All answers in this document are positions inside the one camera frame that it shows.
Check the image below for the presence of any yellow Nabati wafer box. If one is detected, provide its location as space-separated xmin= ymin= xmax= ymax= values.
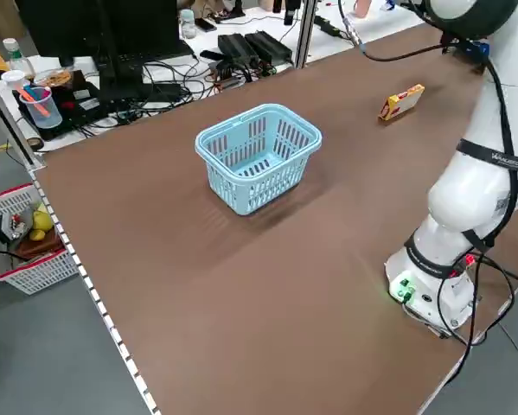
xmin=378 ymin=83 xmax=426 ymax=124

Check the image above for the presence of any light blue plastic basket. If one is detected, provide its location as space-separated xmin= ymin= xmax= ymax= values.
xmin=194 ymin=102 xmax=323 ymax=217

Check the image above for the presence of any black power adapter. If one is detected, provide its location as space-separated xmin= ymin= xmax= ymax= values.
xmin=244 ymin=30 xmax=293 ymax=64
xmin=217 ymin=33 xmax=259 ymax=68

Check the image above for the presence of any black keyboard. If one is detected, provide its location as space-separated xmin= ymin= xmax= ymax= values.
xmin=116 ymin=41 xmax=195 ymax=66

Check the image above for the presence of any white table edge strip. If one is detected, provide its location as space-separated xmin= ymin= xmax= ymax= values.
xmin=28 ymin=168 xmax=161 ymax=415

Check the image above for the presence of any black power strip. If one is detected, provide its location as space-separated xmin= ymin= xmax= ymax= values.
xmin=313 ymin=15 xmax=342 ymax=38

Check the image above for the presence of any black monitor stand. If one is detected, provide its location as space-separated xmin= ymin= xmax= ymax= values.
xmin=94 ymin=0 xmax=145 ymax=103

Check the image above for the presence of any black flat desk device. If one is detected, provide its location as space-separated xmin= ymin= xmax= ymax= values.
xmin=18 ymin=80 xmax=112 ymax=142

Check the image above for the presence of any yellow pear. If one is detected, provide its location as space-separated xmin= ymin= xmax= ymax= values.
xmin=32 ymin=209 xmax=54 ymax=233

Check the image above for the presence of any clear plastic cup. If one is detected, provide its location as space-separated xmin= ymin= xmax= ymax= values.
xmin=18 ymin=86 xmax=64 ymax=131

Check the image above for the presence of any white red plastic crate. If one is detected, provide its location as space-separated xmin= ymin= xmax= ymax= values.
xmin=0 ymin=182 xmax=80 ymax=296

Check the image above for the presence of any round snack tin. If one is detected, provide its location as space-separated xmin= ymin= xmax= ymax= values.
xmin=33 ymin=68 xmax=73 ymax=87

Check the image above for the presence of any orange pink pen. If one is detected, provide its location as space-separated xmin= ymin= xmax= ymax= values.
xmin=22 ymin=84 xmax=52 ymax=117

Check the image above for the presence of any black computer monitor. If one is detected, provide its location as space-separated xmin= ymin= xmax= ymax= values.
xmin=15 ymin=0 xmax=182 ymax=60

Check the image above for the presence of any white lidded cup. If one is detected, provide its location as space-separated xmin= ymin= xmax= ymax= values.
xmin=1 ymin=69 xmax=29 ymax=92

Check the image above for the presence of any black desk cable tangle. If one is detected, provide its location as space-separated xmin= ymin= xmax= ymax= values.
xmin=67 ymin=55 xmax=268 ymax=139

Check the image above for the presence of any aluminium frame post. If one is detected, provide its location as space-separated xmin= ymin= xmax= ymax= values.
xmin=0 ymin=68 xmax=48 ymax=172
xmin=293 ymin=0 xmax=318 ymax=69

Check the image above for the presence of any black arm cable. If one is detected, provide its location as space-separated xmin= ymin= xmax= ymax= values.
xmin=338 ymin=0 xmax=518 ymax=260

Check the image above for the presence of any black base cable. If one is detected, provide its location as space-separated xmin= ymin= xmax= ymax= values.
xmin=433 ymin=252 xmax=518 ymax=352

